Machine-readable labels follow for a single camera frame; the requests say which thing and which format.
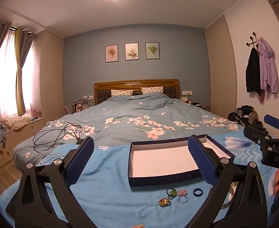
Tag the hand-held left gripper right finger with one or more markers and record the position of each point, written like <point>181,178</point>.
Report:
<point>201,156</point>

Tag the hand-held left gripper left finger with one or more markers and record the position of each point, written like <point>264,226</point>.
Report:
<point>81,161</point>

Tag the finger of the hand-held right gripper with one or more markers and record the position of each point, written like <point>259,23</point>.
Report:
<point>273,121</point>
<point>256,133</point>

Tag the dark blue jewelry box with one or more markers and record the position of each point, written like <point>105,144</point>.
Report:
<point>160,159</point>

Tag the yellow-green pendant red beads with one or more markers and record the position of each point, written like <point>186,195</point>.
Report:
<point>165,201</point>

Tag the pile of dark clothes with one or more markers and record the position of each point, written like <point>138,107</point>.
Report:
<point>246,115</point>

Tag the blue towel blanket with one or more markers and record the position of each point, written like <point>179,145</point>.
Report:
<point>118,190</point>

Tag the black jacket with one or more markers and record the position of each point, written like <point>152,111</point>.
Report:
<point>253,72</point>

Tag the purple jacket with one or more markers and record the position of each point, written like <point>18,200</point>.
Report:
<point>267,66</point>

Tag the bedside clutter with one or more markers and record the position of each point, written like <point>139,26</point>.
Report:
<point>80,105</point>

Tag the floral grey-blue duvet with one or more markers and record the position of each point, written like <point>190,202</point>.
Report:
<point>130,121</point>

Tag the small pink fan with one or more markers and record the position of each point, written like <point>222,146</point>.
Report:
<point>35,112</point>

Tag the beige tall wardrobe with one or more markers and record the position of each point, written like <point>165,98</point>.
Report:
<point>221,71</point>

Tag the wooden bed headboard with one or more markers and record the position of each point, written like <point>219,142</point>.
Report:
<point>101,92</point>

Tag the window seat drawer cabinet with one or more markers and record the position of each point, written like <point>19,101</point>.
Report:
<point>8,147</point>

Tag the crumpled clothes heap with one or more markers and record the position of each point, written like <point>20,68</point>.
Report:
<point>14,123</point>

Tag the patterned white pillow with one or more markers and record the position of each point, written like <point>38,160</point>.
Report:
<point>121,92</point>
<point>152,89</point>

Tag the beige built-in cabinet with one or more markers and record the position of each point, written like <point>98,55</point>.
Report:
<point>51,76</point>

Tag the grey yellow curtain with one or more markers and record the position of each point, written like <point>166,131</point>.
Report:
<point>22,71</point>

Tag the white sheer curtain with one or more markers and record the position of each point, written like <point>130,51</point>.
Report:
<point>6,76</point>

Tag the framed green leaf picture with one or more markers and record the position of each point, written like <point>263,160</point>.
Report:
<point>152,50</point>

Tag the framed white flower picture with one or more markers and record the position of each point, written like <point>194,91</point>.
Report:
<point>131,51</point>

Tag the white wall outlet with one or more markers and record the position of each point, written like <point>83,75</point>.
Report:
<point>88,97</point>

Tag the white wall outlet strip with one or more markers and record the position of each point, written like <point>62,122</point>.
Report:
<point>186,92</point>

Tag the black wall coat hooks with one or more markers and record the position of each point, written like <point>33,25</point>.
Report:
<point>253,40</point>

